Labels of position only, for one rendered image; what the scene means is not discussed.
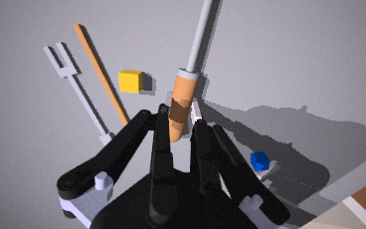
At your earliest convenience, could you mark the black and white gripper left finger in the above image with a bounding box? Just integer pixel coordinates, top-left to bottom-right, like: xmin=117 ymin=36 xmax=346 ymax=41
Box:
xmin=57 ymin=92 xmax=178 ymax=228

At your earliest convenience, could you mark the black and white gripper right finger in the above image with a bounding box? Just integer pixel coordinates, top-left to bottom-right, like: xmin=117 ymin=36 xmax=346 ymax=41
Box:
xmin=188 ymin=98 xmax=290 ymax=229

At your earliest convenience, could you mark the yellow cube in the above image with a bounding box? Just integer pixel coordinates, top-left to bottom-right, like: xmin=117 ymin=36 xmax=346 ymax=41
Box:
xmin=119 ymin=70 xmax=143 ymax=93

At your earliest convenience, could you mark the grey spoon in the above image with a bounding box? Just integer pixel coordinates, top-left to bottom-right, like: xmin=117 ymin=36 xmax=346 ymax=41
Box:
xmin=265 ymin=184 xmax=299 ymax=208

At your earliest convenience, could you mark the blue cube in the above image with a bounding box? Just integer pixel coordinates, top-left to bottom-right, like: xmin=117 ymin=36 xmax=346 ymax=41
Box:
xmin=251 ymin=151 xmax=270 ymax=171

